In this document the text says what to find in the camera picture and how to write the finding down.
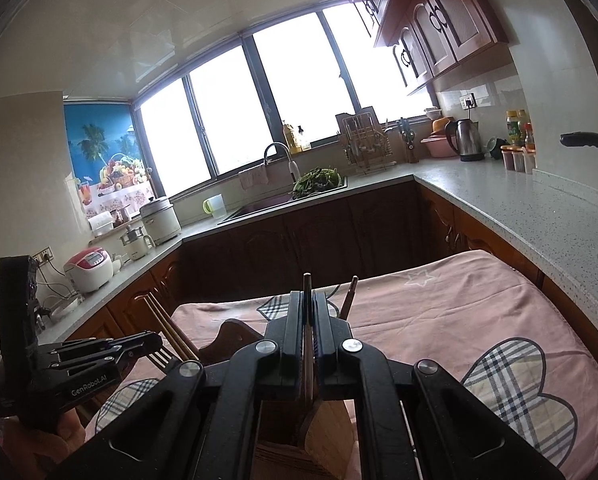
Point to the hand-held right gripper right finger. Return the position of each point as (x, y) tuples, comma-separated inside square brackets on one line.
[(324, 330)]

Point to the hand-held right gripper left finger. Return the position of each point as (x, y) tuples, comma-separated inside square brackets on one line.
[(294, 330)]

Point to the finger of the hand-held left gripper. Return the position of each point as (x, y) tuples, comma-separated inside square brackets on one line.
[(119, 342), (94, 362)]

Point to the metal fork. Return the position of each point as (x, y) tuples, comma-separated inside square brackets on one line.
[(161, 360)]

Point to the metal chopstick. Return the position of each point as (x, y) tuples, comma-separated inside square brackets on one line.
[(307, 282)]

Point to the wooden utensil holder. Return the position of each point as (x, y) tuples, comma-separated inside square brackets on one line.
[(329, 440)]

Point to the person's left hand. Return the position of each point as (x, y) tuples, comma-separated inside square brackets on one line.
[(34, 450)]

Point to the red and white rice cooker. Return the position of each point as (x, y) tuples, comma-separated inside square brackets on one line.
[(89, 270)]

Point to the wooden lower cabinets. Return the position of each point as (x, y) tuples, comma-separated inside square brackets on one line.
[(329, 235)]

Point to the wooden cabinets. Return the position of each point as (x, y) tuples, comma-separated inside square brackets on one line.
[(329, 235), (429, 15)]

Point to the pink blanket with plaid hearts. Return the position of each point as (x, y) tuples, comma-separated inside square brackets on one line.
[(429, 310)]

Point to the kitchen sink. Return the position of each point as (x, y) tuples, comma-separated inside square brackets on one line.
[(279, 205)]

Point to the large white cooker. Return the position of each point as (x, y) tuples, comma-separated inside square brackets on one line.
[(160, 220)]

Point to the green vegetables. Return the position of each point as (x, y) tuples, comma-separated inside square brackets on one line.
[(318, 181)]

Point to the pink cloth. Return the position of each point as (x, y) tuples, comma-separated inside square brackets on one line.
[(254, 177)]

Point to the curved metal faucet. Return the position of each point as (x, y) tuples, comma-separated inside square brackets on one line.
[(279, 152)]

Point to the clear bottle black cap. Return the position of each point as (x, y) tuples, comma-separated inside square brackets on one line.
[(304, 140)]

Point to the yellow bottle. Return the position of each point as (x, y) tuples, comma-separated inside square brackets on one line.
[(291, 139)]

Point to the metal dish rack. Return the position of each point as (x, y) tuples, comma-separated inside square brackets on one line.
[(366, 142)]

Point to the knife block with scissors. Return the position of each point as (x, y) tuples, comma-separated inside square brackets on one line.
[(408, 142)]

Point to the pink basin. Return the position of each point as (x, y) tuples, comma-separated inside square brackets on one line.
[(439, 146)]

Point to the grey speckled countertop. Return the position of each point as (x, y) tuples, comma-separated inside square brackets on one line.
[(529, 220)]

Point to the kitchen window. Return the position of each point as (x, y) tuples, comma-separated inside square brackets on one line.
[(279, 95)]

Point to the steel electric kettle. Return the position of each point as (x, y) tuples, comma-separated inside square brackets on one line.
[(466, 140)]

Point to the orange bowl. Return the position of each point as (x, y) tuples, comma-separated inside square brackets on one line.
[(441, 122)]

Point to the green cup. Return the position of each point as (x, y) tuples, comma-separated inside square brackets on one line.
[(496, 149)]

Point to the spice jars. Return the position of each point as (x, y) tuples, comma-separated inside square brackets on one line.
[(518, 160)]

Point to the condiment bottles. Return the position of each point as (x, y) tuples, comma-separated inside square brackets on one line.
[(519, 127)]

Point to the wooden upper cabinets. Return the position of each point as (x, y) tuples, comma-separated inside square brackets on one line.
[(429, 15)]

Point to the wall socket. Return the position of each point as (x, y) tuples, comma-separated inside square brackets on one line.
[(469, 101), (44, 255)]

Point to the tropical fruit wall poster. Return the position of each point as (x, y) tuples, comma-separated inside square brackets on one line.
[(104, 160)]

